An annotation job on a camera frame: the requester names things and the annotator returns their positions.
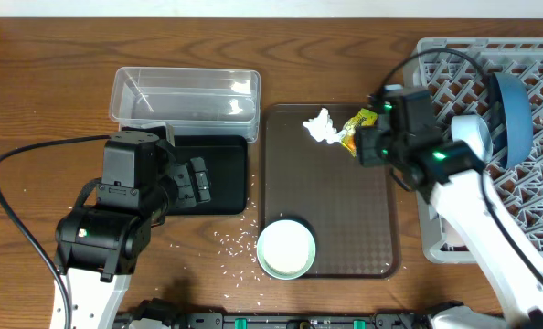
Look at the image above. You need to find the green bowl with rice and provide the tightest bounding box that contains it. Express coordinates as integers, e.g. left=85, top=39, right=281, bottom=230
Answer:
left=256, top=219, right=316, bottom=281

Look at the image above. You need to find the white tissue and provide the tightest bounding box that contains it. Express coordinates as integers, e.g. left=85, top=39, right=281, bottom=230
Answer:
left=303, top=108, right=344, bottom=144

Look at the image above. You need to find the light blue bowl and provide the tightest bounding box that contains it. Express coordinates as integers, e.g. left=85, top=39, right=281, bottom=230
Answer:
left=451, top=115, right=493, bottom=163

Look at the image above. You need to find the dark blue plate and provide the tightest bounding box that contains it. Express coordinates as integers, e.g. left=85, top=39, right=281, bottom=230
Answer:
left=489, top=72, right=533, bottom=169

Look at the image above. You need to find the pink cup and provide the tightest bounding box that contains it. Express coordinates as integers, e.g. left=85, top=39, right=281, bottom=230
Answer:
left=442, top=219, right=465, bottom=248

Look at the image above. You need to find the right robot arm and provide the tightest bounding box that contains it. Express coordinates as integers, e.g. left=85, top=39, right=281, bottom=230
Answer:
left=354, top=88, right=543, bottom=328

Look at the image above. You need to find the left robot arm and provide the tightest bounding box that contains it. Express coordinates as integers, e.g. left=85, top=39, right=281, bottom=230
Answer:
left=50, top=130, right=211, bottom=328

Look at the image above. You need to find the grey dishwasher rack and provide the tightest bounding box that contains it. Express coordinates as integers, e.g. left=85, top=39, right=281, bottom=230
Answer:
left=403, top=37, right=543, bottom=257

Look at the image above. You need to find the black tray bin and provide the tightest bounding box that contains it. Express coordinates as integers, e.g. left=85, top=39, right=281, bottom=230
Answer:
left=168, top=135, right=248, bottom=216

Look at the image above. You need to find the clear plastic bin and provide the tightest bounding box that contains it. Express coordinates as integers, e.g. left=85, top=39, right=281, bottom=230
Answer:
left=109, top=67, right=261, bottom=143

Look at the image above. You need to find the brown serving tray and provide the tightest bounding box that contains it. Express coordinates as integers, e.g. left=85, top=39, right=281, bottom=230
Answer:
left=260, top=104, right=400, bottom=279

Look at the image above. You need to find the yellow snack wrapper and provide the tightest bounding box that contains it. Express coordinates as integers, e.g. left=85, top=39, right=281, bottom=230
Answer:
left=338, top=108, right=378, bottom=157

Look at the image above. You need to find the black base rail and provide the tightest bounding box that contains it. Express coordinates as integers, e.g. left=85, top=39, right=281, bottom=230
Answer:
left=111, top=299, right=506, bottom=329

